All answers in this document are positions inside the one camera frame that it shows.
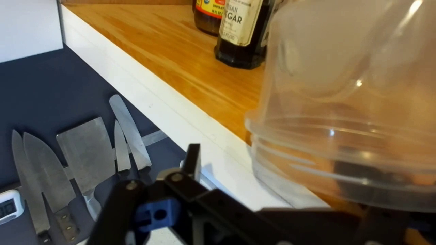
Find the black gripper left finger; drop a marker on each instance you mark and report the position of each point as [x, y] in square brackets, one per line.
[151, 213]

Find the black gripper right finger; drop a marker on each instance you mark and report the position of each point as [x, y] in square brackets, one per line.
[382, 227]

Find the clear plastic container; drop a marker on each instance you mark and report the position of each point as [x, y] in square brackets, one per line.
[346, 90]

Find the small paring knife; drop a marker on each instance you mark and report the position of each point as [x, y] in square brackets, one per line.
[122, 150]

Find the wide chef knife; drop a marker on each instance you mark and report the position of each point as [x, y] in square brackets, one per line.
[48, 175]

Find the long narrow kitchen knife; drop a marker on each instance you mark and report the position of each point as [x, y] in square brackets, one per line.
[29, 182]

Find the white digital timer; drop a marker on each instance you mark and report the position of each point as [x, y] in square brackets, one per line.
[9, 206]

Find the apple cider vinegar bottle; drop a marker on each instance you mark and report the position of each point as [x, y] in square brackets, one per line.
[209, 18]

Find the dark wine vinegar bottle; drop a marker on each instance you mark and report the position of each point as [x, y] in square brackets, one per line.
[241, 28]

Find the white cabinet door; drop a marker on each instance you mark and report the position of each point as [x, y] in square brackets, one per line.
[28, 28]

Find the wooden wall cabinet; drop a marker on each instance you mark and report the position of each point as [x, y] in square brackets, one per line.
[182, 55]

